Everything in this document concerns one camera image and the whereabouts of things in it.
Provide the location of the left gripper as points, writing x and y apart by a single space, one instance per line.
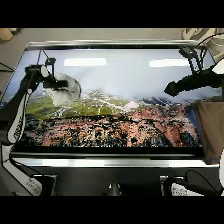
52 83

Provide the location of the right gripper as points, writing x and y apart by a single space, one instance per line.
175 88

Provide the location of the white garment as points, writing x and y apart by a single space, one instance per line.
65 95

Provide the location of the brown garment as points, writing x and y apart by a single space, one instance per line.
211 130

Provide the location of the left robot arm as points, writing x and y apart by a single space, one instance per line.
15 113

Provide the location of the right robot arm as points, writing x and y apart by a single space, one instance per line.
206 81

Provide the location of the blue garment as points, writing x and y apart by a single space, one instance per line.
190 116

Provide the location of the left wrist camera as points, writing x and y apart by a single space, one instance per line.
50 61

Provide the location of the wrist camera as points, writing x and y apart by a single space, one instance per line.
50 61
187 52

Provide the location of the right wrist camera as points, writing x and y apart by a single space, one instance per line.
187 52

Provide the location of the silver frame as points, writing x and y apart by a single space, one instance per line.
100 162

